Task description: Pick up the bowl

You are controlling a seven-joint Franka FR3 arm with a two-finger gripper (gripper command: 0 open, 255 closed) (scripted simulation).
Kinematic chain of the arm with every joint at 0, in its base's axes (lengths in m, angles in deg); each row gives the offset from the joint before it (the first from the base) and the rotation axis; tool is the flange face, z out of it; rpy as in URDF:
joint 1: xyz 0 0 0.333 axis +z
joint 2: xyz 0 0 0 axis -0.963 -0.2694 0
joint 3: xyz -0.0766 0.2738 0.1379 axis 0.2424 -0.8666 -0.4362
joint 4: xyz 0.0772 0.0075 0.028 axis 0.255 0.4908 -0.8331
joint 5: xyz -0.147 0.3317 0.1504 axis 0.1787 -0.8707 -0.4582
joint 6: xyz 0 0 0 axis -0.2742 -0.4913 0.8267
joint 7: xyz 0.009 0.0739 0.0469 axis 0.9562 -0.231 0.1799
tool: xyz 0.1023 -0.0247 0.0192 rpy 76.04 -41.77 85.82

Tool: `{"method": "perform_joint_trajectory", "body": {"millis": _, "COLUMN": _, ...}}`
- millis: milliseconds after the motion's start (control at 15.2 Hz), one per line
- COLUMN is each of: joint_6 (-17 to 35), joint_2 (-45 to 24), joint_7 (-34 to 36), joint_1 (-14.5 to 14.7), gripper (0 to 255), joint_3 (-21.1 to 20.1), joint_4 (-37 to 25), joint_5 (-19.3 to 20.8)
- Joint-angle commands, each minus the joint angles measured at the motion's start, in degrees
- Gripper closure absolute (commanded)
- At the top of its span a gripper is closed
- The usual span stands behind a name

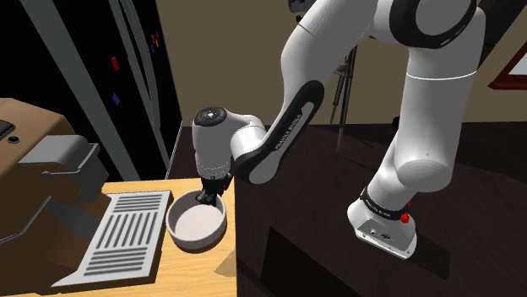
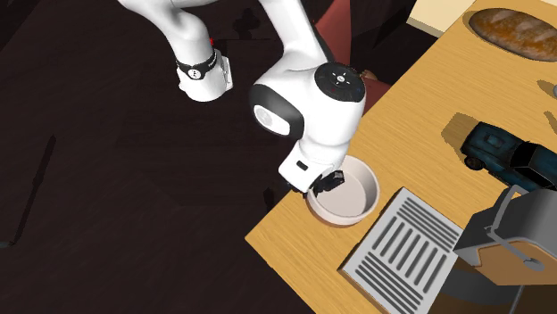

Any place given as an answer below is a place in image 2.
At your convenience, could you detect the wooden table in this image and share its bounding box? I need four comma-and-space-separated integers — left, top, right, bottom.
244, 0, 557, 314

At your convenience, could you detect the white round bowl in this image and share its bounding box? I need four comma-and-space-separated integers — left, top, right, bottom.
305, 154, 381, 227

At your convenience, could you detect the grey box with handle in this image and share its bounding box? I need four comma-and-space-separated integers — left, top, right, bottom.
435, 184, 557, 314

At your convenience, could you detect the red angular block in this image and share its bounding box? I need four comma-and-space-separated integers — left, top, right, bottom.
314, 0, 393, 115

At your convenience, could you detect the dark blue toy truck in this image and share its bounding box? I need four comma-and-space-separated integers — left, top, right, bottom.
460, 120, 557, 193

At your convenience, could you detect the brown bread loaf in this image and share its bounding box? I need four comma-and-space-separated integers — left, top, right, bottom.
468, 7, 557, 62

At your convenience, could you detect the grey slotted flat panel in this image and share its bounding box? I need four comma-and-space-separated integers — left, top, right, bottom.
341, 186, 464, 314

